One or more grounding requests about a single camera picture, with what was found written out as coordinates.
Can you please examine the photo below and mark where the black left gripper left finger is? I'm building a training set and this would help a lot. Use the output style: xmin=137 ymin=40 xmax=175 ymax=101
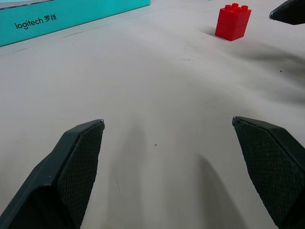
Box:
xmin=0 ymin=119 xmax=105 ymax=229

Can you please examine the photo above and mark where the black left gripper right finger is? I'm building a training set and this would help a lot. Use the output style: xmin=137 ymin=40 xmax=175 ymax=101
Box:
xmin=232 ymin=116 xmax=305 ymax=229

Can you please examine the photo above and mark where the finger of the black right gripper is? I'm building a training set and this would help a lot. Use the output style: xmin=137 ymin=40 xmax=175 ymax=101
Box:
xmin=269 ymin=0 xmax=305 ymax=26

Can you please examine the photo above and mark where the red toy building block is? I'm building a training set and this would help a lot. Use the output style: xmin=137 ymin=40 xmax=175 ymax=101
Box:
xmin=214 ymin=3 xmax=252 ymax=42

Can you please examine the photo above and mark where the teal Logitech cardboard box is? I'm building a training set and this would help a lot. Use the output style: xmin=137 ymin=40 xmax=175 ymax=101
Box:
xmin=0 ymin=0 xmax=151 ymax=48

